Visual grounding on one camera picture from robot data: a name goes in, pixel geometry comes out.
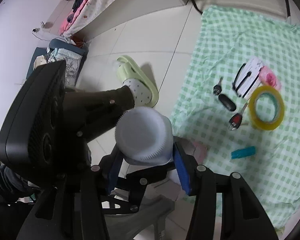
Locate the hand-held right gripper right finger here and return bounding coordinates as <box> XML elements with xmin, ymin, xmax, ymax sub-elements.
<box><xmin>173</xmin><ymin>141</ymin><xmax>279</xmax><ymax>240</ymax></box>

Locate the green checked cloth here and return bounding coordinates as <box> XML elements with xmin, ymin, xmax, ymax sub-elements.
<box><xmin>170</xmin><ymin>5</ymin><xmax>300</xmax><ymax>230</ymax></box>

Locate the pink tissue packet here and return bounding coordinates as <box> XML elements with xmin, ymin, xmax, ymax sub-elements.
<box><xmin>259</xmin><ymin>65</ymin><xmax>282</xmax><ymax>92</ymax></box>

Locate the teal plastic case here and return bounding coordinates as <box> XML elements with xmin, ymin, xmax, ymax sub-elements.
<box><xmin>230</xmin><ymin>146</ymin><xmax>256</xmax><ymax>160</ymax></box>

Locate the white dotted sock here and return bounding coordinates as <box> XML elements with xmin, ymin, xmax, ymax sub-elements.
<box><xmin>122</xmin><ymin>78</ymin><xmax>152</xmax><ymax>107</ymax></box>

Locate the white striped case black strap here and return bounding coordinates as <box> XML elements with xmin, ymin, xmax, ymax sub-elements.
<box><xmin>232</xmin><ymin>57</ymin><xmax>265</xmax><ymax>98</ymax></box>

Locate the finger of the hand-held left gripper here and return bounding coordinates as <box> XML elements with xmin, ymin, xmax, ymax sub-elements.
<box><xmin>101</xmin><ymin>166</ymin><xmax>169</xmax><ymax>217</ymax></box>
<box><xmin>62</xmin><ymin>98</ymin><xmax>124</xmax><ymax>150</ymax></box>

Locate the red and black car key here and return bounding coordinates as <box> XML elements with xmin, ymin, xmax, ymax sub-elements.
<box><xmin>228</xmin><ymin>102</ymin><xmax>248</xmax><ymax>131</ymax></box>

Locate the small black key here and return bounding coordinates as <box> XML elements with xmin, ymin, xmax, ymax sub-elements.
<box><xmin>213</xmin><ymin>77</ymin><xmax>224</xmax><ymax>96</ymax></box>

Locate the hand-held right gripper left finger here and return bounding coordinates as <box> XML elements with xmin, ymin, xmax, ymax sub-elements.
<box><xmin>16</xmin><ymin>151</ymin><xmax>127</xmax><ymax>240</ymax></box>

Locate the white plastic bottle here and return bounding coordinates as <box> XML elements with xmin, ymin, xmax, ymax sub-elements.
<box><xmin>114</xmin><ymin>106</ymin><xmax>175</xmax><ymax>167</ymax></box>

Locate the black car key fob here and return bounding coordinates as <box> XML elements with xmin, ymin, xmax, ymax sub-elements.
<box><xmin>218</xmin><ymin>94</ymin><xmax>237</xmax><ymax>112</ymax></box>

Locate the person's left forearm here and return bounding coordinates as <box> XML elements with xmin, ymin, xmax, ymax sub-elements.
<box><xmin>0</xmin><ymin>146</ymin><xmax>38</xmax><ymax>240</ymax></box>

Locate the light green slipper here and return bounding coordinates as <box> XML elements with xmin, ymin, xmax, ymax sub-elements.
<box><xmin>116</xmin><ymin>55</ymin><xmax>159</xmax><ymax>108</ymax></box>

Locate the dark blue storage box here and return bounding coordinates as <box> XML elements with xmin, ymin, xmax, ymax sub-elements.
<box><xmin>26</xmin><ymin>39</ymin><xmax>89</xmax><ymax>87</ymax></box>

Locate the yellow tape roll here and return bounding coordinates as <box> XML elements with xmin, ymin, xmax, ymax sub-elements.
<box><xmin>247</xmin><ymin>85</ymin><xmax>285</xmax><ymax>131</ymax></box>

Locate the bed with floral sheet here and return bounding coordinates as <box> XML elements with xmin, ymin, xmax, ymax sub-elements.
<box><xmin>60</xmin><ymin>0</ymin><xmax>125</xmax><ymax>38</ymax></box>

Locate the cardboard box with pink flap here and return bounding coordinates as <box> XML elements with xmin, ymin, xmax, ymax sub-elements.
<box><xmin>115</xmin><ymin>140</ymin><xmax>210</xmax><ymax>203</ymax></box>

